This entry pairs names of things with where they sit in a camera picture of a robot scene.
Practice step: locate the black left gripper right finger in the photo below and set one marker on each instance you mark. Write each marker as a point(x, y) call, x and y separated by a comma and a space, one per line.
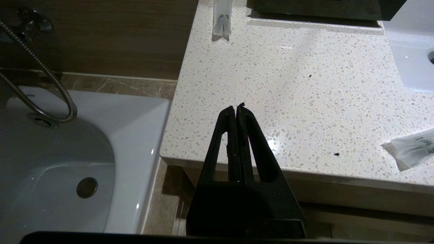
point(271, 206)

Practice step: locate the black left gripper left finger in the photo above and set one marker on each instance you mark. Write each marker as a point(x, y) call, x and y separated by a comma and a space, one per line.
point(210, 203)

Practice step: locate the slim white comb packet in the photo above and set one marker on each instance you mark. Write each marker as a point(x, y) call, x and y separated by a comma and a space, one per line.
point(222, 20)

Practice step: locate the black amenity box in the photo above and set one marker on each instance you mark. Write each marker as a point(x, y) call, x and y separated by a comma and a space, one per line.
point(325, 8)

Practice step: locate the white bathtub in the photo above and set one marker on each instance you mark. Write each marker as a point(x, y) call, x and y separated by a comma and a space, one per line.
point(135, 135)

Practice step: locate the chrome bathtub drain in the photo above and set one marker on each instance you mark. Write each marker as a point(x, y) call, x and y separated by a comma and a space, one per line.
point(86, 187)

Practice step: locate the wide toothbrush packet green label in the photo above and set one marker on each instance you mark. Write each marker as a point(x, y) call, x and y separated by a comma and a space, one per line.
point(413, 149)

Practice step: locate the white ceramic sink basin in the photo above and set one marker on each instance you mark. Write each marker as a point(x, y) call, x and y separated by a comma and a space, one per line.
point(413, 51)

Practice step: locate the chrome bathtub faucet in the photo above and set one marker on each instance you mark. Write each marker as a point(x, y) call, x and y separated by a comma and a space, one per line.
point(32, 23)

